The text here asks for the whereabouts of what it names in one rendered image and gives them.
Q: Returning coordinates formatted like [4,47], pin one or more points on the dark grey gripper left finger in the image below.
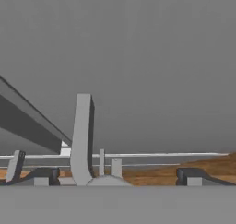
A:
[46,175]

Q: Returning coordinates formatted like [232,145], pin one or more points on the long grey slanted board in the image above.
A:
[27,120]

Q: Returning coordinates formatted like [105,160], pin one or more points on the short grey tap lever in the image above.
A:
[116,167]

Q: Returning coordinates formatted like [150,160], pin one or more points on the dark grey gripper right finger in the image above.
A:
[190,175]

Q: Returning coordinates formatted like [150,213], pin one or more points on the small grey tilted block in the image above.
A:
[14,164]

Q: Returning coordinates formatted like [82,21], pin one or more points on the thin grey tap lever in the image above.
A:
[101,161]

